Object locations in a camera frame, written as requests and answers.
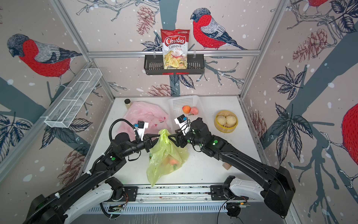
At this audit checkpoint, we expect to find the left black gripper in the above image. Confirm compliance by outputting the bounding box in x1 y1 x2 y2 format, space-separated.
121 133 162 159

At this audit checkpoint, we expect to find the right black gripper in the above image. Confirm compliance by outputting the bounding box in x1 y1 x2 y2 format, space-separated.
167 128 205 149

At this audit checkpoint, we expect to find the pink plastic bag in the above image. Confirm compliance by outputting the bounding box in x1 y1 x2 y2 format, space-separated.
124 101 171 134

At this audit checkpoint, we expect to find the green plastic bag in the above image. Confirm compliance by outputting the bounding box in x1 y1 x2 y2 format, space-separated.
146 129 189 186

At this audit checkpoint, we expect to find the red peach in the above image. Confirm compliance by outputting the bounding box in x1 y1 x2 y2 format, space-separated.
169 158 181 166

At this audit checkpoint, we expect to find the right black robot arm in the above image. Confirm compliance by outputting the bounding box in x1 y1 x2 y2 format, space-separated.
168 118 296 216

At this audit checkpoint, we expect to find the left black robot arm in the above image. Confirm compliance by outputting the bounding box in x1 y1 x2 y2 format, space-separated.
25 133 159 224

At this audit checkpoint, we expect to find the pink peach beside orange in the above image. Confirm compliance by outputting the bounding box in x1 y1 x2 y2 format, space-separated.
190 107 199 115

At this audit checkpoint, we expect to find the Chuba cassava chips bag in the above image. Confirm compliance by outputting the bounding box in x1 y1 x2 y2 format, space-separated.
161 29 190 69

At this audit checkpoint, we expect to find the white perforated plastic basket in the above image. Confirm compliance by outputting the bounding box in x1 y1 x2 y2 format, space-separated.
168 96 207 131

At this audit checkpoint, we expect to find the left white bun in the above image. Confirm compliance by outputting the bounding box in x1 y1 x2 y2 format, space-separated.
216 115 227 126

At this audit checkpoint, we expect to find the white bun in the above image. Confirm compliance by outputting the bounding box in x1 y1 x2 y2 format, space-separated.
226 115 237 127
216 115 227 126

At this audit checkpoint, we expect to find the yellow bamboo steamer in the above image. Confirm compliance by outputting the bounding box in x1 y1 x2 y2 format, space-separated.
214 110 238 133

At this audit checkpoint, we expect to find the right white bun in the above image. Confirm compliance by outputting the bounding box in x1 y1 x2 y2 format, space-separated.
226 115 237 127

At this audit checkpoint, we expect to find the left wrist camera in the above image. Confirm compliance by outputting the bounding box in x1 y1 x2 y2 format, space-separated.
134 121 149 140

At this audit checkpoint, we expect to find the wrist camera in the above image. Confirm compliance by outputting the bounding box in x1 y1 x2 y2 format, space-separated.
134 121 149 140
174 114 190 135

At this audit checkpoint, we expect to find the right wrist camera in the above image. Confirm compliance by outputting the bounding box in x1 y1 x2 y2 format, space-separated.
174 114 190 135

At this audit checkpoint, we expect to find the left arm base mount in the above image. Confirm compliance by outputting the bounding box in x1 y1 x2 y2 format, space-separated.
104 186 139 203

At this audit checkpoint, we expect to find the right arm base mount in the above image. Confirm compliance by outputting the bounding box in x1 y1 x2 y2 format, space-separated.
209 185 249 201

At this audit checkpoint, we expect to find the black wall basket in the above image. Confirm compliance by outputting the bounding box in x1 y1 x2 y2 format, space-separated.
144 53 205 75

